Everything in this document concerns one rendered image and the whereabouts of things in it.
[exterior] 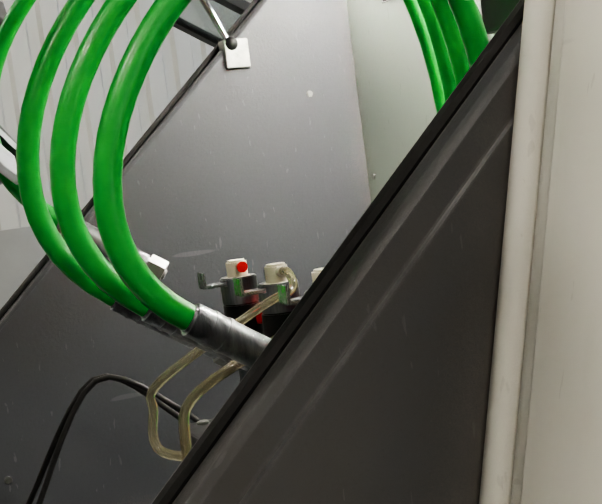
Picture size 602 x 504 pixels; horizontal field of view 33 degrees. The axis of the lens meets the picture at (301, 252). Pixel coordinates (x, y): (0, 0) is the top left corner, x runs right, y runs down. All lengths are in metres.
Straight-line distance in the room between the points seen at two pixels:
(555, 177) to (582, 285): 0.05
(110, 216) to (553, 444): 0.23
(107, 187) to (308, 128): 0.66
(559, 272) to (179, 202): 0.71
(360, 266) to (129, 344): 0.67
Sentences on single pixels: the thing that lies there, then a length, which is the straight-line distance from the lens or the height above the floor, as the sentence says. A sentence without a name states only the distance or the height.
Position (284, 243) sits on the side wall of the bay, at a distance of 1.11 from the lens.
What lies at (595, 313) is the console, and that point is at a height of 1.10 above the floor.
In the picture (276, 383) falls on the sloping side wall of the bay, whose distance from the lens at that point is 0.41.
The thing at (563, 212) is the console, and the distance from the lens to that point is 0.41.
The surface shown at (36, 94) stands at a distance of 0.64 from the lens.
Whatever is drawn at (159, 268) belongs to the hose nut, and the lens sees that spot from 0.84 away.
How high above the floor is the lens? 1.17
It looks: 5 degrees down
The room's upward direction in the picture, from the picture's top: 7 degrees counter-clockwise
